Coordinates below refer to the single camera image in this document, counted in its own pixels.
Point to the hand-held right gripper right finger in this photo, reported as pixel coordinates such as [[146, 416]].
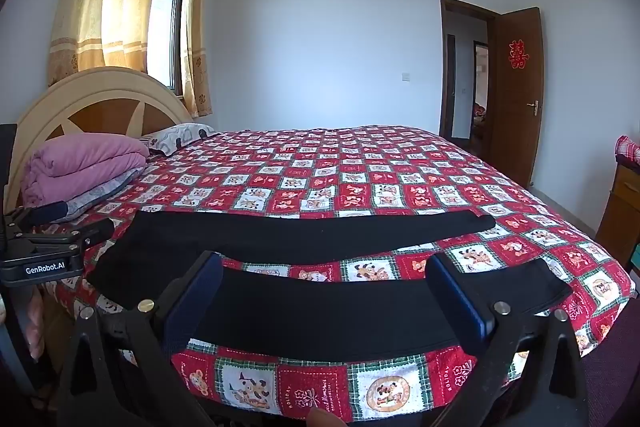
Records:
[[460, 302]]

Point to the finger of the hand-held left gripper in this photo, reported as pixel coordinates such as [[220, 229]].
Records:
[[47, 212], [75, 233]]

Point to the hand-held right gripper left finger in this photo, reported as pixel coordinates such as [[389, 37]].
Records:
[[196, 302]]

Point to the black pants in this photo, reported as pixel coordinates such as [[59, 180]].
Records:
[[300, 307]]

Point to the person's right hand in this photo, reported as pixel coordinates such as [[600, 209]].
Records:
[[324, 419]]

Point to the grey patterned folded blanket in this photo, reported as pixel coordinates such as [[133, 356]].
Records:
[[107, 189]]

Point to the pink folded quilt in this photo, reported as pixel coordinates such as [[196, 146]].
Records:
[[85, 164]]

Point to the cream wooden headboard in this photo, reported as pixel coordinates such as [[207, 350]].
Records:
[[105, 99]]

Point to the white patterned pillow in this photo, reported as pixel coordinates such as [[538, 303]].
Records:
[[175, 136]]

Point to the red printed checkered blanket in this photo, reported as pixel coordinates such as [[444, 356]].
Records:
[[350, 177]]

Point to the brown wooden door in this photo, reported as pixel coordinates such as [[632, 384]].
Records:
[[515, 132]]

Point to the wooden cabinet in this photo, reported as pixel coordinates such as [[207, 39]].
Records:
[[617, 212]]

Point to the window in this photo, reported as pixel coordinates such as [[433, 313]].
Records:
[[167, 22]]

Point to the red checkered rolled cloth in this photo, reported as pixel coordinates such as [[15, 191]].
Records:
[[629, 151]]

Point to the narrow yellow curtain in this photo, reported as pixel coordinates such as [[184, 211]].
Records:
[[196, 32]]

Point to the red paper door decoration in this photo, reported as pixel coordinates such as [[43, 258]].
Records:
[[517, 54]]

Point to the brown door frame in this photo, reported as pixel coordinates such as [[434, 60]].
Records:
[[443, 67]]

